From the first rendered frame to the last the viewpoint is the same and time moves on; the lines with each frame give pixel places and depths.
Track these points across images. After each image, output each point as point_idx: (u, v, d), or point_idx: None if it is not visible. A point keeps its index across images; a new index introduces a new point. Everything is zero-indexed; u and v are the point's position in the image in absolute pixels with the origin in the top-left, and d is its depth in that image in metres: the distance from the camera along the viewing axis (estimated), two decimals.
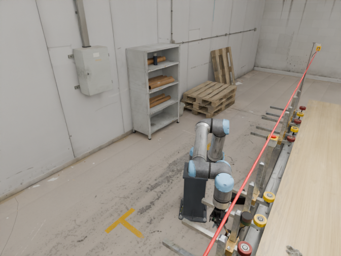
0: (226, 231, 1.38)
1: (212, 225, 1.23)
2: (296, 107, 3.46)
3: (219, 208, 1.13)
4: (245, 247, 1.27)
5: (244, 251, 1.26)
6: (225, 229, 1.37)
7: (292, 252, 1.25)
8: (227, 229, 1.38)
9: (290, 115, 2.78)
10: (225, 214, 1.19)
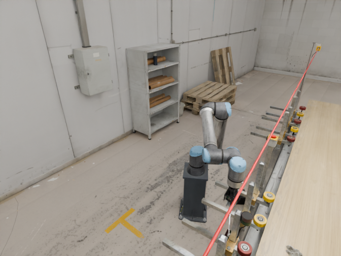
0: (229, 225, 1.42)
1: (226, 204, 1.40)
2: (296, 107, 3.46)
3: (233, 187, 1.30)
4: (245, 247, 1.27)
5: (244, 251, 1.26)
6: (229, 222, 1.43)
7: (292, 252, 1.25)
8: (230, 224, 1.43)
9: (290, 115, 2.78)
10: (237, 193, 1.35)
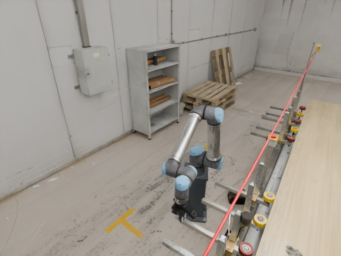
0: (229, 225, 1.42)
1: None
2: (296, 107, 3.46)
3: None
4: (247, 247, 1.27)
5: (246, 251, 1.25)
6: (229, 222, 1.43)
7: (292, 252, 1.25)
8: (230, 224, 1.43)
9: (290, 115, 2.78)
10: (178, 210, 1.44)
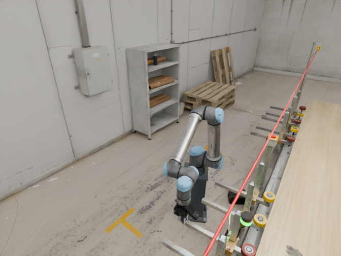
0: (229, 225, 1.42)
1: None
2: (296, 107, 3.46)
3: None
4: (249, 249, 1.26)
5: (248, 253, 1.24)
6: (229, 222, 1.43)
7: (292, 252, 1.25)
8: (230, 224, 1.43)
9: (290, 115, 2.78)
10: (180, 211, 1.43)
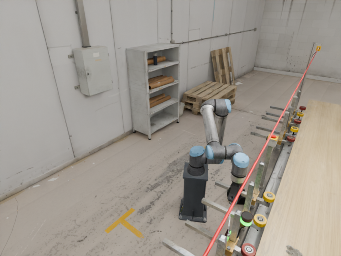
0: (229, 225, 1.42)
1: None
2: (296, 107, 3.46)
3: None
4: (249, 249, 1.26)
5: (248, 253, 1.24)
6: (229, 222, 1.42)
7: (292, 252, 1.25)
8: (230, 224, 1.43)
9: (290, 115, 2.78)
10: (231, 184, 1.43)
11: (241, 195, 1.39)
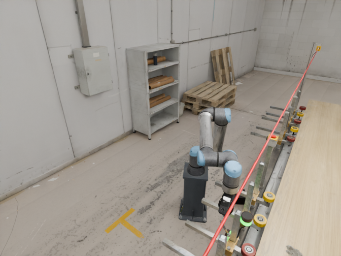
0: (226, 231, 1.38)
1: None
2: (296, 107, 3.46)
3: None
4: (249, 249, 1.26)
5: (248, 253, 1.24)
6: (224, 230, 1.37)
7: (292, 252, 1.25)
8: (227, 229, 1.38)
9: (290, 115, 2.78)
10: (223, 195, 1.31)
11: (233, 206, 1.27)
